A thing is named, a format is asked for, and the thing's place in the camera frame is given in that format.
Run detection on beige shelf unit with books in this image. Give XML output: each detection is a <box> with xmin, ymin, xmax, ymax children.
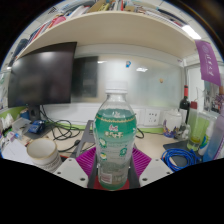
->
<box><xmin>13</xmin><ymin>0</ymin><xmax>204</xmax><ymax>61</ymax></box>

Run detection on purple hanging banner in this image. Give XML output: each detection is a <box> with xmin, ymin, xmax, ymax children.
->
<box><xmin>194</xmin><ymin>39</ymin><xmax>222</xmax><ymax>87</ymax></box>

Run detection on black computer monitor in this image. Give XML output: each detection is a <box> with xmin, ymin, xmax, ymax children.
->
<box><xmin>7</xmin><ymin>41</ymin><xmax>78</xmax><ymax>108</ymax></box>

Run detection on coiled blue cable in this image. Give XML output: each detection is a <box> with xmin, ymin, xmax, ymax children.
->
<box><xmin>160</xmin><ymin>147</ymin><xmax>203</xmax><ymax>173</ymax></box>

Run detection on white round jar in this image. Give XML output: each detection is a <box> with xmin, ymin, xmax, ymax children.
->
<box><xmin>163</xmin><ymin>109</ymin><xmax>184</xmax><ymax>139</ymax></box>

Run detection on purple translucent water bottle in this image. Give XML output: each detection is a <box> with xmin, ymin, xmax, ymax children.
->
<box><xmin>202</xmin><ymin>113</ymin><xmax>224</xmax><ymax>163</ymax></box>

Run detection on grey metal laptop stand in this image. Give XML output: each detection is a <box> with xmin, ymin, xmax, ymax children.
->
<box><xmin>69</xmin><ymin>119</ymin><xmax>98</xmax><ymax>159</ymax></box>

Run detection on black tangled cables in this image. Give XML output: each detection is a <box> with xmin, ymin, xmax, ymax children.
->
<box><xmin>39</xmin><ymin>105</ymin><xmax>82</xmax><ymax>153</ymax></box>

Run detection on dark wine bottle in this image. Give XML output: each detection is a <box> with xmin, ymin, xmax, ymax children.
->
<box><xmin>179</xmin><ymin>84</ymin><xmax>192</xmax><ymax>125</ymax></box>

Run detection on small blue box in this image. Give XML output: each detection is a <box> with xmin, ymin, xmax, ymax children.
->
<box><xmin>28</xmin><ymin>119</ymin><xmax>46</xmax><ymax>135</ymax></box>

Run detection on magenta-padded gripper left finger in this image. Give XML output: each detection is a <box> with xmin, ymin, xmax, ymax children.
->
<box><xmin>53</xmin><ymin>146</ymin><xmax>99</xmax><ymax>189</ymax></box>

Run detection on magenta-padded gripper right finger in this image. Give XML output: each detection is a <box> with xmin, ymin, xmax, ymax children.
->
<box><xmin>128</xmin><ymin>146</ymin><xmax>174</xmax><ymax>189</ymax></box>

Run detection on flat round red coaster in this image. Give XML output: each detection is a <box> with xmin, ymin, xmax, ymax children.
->
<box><xmin>92</xmin><ymin>174</ymin><xmax>132</xmax><ymax>191</ymax></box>

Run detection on green drinking glass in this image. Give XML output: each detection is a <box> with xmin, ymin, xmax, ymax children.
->
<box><xmin>186</xmin><ymin>114</ymin><xmax>209</xmax><ymax>152</ymax></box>

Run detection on ceiling lights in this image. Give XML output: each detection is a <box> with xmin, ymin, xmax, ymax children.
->
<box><xmin>181</xmin><ymin>24</ymin><xmax>202</xmax><ymax>40</ymax></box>

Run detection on photo poster board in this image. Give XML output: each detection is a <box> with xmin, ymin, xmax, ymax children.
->
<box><xmin>203</xmin><ymin>79</ymin><xmax>224</xmax><ymax>114</ymax></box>

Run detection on white wall socket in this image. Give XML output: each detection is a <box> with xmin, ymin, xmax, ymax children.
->
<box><xmin>144</xmin><ymin>108</ymin><xmax>162</xmax><ymax>127</ymax></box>

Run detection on green-label clear drink bottle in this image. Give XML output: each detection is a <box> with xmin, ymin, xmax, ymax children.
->
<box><xmin>92</xmin><ymin>79</ymin><xmax>138</xmax><ymax>191</ymax></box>

